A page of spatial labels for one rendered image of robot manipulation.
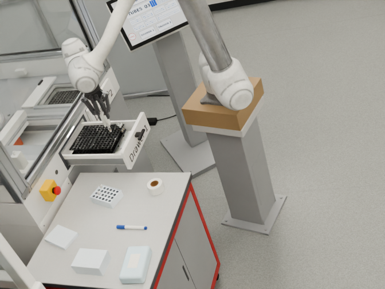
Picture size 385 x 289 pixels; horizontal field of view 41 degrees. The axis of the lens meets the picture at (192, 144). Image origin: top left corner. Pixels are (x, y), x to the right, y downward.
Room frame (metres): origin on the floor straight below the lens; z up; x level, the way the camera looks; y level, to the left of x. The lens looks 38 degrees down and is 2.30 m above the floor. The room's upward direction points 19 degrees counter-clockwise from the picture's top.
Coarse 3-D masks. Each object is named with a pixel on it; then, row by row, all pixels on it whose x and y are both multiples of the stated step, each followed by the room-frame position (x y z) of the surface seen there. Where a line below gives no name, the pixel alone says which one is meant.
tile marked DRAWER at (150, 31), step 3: (150, 27) 2.77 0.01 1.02; (153, 27) 2.76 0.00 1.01; (144, 30) 2.75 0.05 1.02; (147, 30) 2.75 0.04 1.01; (150, 30) 2.75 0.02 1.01; (153, 30) 2.75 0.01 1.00; (141, 33) 2.74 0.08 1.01; (144, 33) 2.74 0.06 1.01; (147, 33) 2.74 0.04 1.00; (150, 33) 2.74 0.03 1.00; (153, 33) 2.74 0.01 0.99; (141, 36) 2.73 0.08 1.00; (144, 36) 2.73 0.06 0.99; (147, 36) 2.73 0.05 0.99
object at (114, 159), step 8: (120, 120) 2.14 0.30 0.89; (128, 120) 2.12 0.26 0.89; (80, 128) 2.21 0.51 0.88; (96, 128) 2.20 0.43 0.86; (128, 128) 2.12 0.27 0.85; (72, 136) 2.14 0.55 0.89; (120, 144) 2.03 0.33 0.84; (64, 152) 2.05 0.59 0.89; (72, 152) 2.09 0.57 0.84; (72, 160) 1.99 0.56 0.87; (80, 160) 1.97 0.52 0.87; (88, 160) 1.95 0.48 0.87; (96, 160) 1.93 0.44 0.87; (104, 160) 1.91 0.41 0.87; (112, 160) 1.89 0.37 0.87; (120, 160) 1.88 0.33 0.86
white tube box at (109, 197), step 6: (108, 186) 1.81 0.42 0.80; (96, 192) 1.80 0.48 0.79; (102, 192) 1.79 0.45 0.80; (108, 192) 1.78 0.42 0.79; (114, 192) 1.76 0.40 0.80; (120, 192) 1.75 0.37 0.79; (90, 198) 1.78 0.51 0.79; (96, 198) 1.76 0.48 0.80; (102, 198) 1.75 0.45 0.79; (108, 198) 1.73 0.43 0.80; (114, 198) 1.72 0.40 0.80; (120, 198) 1.74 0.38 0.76; (102, 204) 1.74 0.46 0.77; (108, 204) 1.71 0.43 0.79; (114, 204) 1.71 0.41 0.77
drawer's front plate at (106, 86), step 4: (108, 80) 2.51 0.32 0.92; (104, 84) 2.47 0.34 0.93; (108, 84) 2.50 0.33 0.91; (104, 88) 2.45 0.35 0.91; (108, 88) 2.49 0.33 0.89; (112, 88) 2.52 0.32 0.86; (112, 92) 2.50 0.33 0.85; (108, 96) 2.46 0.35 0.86; (112, 96) 2.49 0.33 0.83; (92, 104) 2.32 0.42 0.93; (88, 112) 2.27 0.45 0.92; (88, 116) 2.27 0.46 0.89; (92, 116) 2.28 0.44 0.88; (96, 116) 2.30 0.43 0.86; (92, 120) 2.27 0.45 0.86; (96, 120) 2.29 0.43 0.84
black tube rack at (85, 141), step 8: (88, 128) 2.15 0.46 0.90; (104, 128) 2.11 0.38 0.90; (112, 128) 2.09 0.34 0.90; (80, 136) 2.11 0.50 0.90; (88, 136) 2.09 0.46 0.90; (96, 136) 2.06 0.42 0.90; (104, 136) 2.04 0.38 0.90; (112, 136) 2.02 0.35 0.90; (120, 136) 2.04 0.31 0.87; (72, 144) 2.07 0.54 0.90; (80, 144) 2.09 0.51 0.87; (88, 144) 2.02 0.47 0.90; (96, 144) 2.00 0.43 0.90; (104, 144) 1.98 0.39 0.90; (80, 152) 2.03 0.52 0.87; (88, 152) 2.01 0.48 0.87; (96, 152) 1.99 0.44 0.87; (104, 152) 1.97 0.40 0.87; (112, 152) 1.95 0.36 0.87
